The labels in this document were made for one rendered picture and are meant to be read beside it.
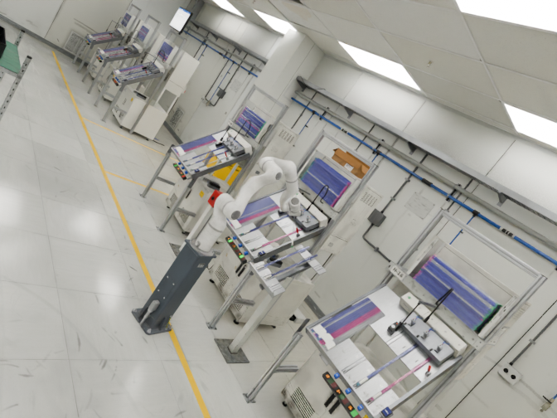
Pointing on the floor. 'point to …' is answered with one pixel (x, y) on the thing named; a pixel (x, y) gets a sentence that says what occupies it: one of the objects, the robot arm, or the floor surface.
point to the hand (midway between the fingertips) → (294, 216)
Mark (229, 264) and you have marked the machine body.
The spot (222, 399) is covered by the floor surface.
